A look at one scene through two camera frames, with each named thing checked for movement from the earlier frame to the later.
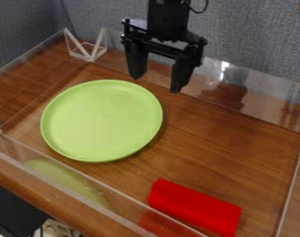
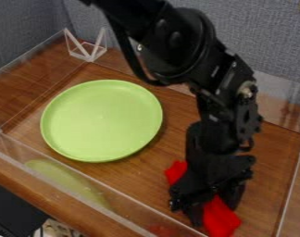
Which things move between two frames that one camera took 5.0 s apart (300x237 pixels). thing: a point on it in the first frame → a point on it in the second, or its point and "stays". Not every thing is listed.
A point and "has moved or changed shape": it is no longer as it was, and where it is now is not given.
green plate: (97, 120) stays
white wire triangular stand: (85, 51) stays
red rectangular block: (182, 212) has moved or changed shape
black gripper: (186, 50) → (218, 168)
